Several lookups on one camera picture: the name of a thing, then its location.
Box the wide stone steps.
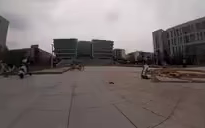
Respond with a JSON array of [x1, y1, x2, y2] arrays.
[[55, 58, 115, 67]]

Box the small far building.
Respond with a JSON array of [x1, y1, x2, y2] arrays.
[[113, 48, 127, 62]]

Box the dark building with horizontal bands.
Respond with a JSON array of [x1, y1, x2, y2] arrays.
[[52, 37, 115, 62]]

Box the grey paved plaza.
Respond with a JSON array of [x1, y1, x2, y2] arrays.
[[0, 65, 205, 128]]

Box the low far building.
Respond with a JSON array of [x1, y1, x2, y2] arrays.
[[127, 50, 155, 64]]

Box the pale scooter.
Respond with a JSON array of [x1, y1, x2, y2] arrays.
[[140, 62, 152, 80]]

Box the low dark building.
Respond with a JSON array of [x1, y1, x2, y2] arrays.
[[8, 44, 54, 69]]

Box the white scooter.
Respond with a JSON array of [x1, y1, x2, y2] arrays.
[[17, 57, 33, 80]]

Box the raised earth bed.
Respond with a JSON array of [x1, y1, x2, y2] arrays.
[[151, 66, 205, 84]]

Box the pale building with many windows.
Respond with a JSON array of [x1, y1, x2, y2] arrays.
[[151, 13, 205, 67]]

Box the low kerb wall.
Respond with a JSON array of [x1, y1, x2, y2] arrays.
[[29, 65, 74, 75]]

